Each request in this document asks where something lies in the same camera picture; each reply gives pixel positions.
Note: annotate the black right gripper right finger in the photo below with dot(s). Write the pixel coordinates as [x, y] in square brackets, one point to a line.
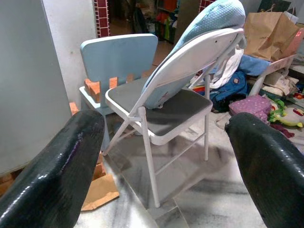
[268, 166]

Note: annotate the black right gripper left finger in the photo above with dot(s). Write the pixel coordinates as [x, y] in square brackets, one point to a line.
[47, 175]

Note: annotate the grey fridge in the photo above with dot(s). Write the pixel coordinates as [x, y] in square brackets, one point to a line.
[28, 83]

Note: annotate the green plush toy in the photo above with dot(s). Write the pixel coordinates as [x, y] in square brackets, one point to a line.
[287, 114]

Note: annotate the brown cardboard piece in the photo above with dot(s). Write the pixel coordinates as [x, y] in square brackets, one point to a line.
[101, 192]

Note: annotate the purple dotted cloth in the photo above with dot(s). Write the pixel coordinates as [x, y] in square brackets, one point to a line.
[251, 105]

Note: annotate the blue jacket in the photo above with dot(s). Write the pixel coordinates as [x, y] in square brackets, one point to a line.
[232, 85]

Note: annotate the orange brick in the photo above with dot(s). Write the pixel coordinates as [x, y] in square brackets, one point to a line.
[92, 89]

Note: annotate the white cloth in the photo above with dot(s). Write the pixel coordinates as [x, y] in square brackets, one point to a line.
[228, 66]

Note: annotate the white folding chair grey seat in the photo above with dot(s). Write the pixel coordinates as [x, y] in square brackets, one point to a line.
[166, 114]

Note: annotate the brown paper bag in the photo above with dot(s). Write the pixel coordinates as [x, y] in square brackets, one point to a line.
[268, 33]

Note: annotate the light blue wooden chair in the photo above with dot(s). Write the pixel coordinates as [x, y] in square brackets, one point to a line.
[116, 57]

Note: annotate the light blue cushion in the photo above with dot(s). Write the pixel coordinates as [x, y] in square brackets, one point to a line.
[204, 31]

